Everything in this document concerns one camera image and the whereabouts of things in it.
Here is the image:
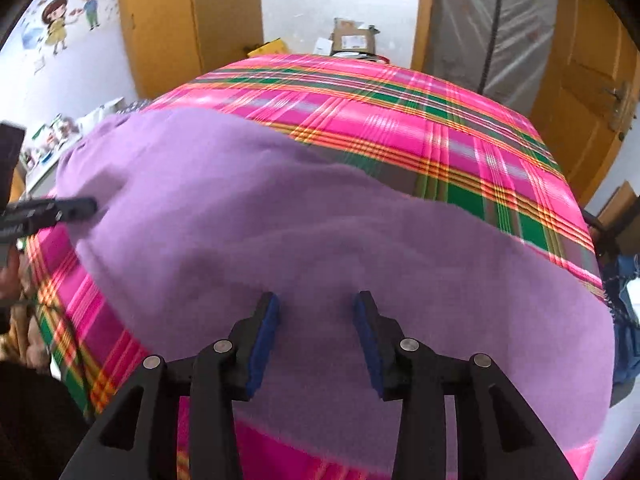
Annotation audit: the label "wooden wardrobe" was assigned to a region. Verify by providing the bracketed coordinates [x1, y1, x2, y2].
[114, 0, 265, 101]

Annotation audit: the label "grey drawer cabinet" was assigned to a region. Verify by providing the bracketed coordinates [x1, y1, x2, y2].
[22, 160, 64, 196]

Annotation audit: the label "group of toiletry bottles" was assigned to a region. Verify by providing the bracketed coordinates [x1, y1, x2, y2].
[25, 112, 82, 166]

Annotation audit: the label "person's left hand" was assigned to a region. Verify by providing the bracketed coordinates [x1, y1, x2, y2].
[0, 262, 23, 306]

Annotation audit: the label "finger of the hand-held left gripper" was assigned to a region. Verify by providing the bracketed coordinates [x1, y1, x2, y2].
[12, 196, 99, 234]

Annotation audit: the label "flat brown carton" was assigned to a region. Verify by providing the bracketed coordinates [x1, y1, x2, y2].
[597, 180, 639, 231]

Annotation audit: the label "cartoon wall sticker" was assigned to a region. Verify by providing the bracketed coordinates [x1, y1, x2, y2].
[20, 0, 119, 64]

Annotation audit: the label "yellow bag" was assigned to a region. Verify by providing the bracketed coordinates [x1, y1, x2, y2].
[245, 37, 291, 59]

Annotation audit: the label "purple fleece pants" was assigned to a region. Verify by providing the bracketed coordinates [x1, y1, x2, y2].
[52, 107, 616, 466]

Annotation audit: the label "open cardboard box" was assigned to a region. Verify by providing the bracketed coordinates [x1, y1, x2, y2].
[330, 17, 381, 56]

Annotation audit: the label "person's left forearm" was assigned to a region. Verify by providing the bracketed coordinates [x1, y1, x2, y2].
[0, 360, 97, 480]

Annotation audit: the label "wooden door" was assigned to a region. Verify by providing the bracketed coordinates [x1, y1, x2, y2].
[530, 0, 640, 206]

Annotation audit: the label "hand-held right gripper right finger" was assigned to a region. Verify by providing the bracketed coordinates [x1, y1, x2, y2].
[352, 290, 578, 480]

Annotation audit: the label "plastic door curtain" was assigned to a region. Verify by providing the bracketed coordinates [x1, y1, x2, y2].
[412, 0, 559, 101]

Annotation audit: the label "white paper bag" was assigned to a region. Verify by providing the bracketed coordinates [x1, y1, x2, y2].
[75, 97, 126, 131]

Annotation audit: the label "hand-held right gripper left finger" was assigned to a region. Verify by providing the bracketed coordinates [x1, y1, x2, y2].
[60, 291, 281, 480]

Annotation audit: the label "blue cloth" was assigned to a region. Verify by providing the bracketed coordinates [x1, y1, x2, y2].
[602, 255, 640, 386]

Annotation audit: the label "metal door handle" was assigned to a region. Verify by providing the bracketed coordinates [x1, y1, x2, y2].
[605, 82, 634, 134]

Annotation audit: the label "pink plaid blanket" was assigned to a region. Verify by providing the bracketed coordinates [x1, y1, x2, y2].
[25, 52, 609, 480]

